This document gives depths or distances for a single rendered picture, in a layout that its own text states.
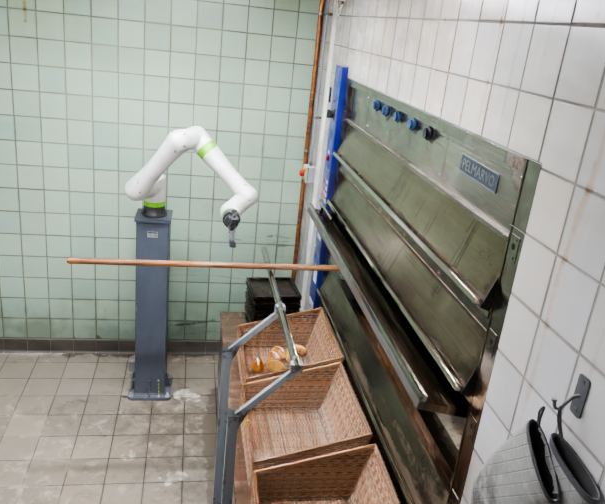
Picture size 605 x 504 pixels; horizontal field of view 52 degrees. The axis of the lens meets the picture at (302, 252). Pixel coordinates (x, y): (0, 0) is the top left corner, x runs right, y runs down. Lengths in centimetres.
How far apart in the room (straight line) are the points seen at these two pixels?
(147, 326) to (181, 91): 147
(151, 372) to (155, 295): 54
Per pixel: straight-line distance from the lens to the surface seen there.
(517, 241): 156
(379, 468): 245
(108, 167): 419
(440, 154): 206
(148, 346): 400
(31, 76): 417
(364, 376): 269
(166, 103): 408
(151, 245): 371
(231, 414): 240
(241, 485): 267
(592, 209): 134
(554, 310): 143
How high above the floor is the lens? 235
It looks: 20 degrees down
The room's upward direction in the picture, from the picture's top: 6 degrees clockwise
